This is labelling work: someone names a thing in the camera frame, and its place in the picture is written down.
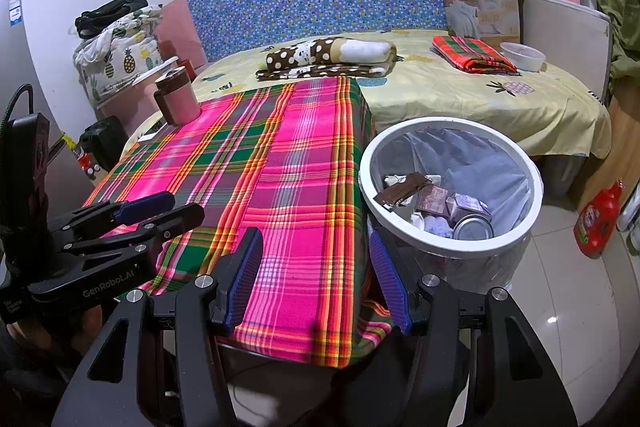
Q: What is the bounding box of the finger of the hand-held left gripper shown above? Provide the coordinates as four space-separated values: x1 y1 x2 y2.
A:
47 191 176 240
62 203 206 258

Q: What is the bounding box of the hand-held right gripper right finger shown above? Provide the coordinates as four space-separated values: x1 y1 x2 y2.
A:
369 234 578 427

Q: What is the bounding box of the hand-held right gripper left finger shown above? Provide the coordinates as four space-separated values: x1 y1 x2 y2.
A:
50 227 264 427

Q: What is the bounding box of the brown snack wrapper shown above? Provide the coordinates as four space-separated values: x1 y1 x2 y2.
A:
372 172 431 210

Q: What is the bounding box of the strawberry milk carton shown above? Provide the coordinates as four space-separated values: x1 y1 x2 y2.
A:
415 184 451 215

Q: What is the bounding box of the red drink can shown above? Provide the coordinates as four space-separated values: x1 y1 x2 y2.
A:
452 213 495 240

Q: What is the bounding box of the white trash bin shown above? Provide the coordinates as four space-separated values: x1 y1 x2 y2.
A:
358 117 544 295

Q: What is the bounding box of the purple milk carton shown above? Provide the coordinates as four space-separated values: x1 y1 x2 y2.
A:
445 192 493 220

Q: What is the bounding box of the clear plastic bin liner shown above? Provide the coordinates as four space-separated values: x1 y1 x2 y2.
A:
372 127 531 293

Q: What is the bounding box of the person's left hand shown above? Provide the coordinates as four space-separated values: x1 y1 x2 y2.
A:
7 304 103 358

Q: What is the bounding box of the white phone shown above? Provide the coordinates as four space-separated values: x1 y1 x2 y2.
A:
136 119 170 144

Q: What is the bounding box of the black case with sticker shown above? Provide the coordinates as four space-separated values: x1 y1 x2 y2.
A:
77 116 130 182

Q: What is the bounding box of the pink plaid tablecloth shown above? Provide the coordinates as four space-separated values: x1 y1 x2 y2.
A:
82 76 393 368

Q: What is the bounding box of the pink mug with brown lid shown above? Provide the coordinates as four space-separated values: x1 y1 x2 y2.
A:
152 67 202 126

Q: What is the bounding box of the pink storage box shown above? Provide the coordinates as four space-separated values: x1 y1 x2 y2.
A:
95 56 196 128

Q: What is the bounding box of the pineapple print quilt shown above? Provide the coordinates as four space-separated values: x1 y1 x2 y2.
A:
72 4 163 108

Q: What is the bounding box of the silver refrigerator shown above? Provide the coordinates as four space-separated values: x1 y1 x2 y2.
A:
0 0 66 168

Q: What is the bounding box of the black bag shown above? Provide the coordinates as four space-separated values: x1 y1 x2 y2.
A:
75 0 150 40

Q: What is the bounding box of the yellow bed sheet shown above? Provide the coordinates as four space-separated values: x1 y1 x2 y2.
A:
120 27 613 160

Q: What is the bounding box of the brown polka dot blanket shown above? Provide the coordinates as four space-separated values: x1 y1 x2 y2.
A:
256 36 398 82

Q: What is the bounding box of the red detergent bottle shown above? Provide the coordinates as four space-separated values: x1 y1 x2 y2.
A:
574 179 625 258

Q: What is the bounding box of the folded red plaid cloth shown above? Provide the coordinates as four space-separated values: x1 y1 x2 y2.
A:
432 35 519 74

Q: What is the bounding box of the white plastic bowl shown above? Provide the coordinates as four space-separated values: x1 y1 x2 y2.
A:
500 42 546 72

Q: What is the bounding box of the wooden cabinet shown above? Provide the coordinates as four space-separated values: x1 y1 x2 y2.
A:
572 92 640 215

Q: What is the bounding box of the white bed footboard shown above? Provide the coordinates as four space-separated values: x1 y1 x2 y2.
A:
517 0 612 95

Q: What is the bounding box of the green cloth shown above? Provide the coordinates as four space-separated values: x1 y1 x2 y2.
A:
547 0 640 95

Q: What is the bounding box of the black cable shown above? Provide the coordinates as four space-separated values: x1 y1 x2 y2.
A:
0 83 36 130

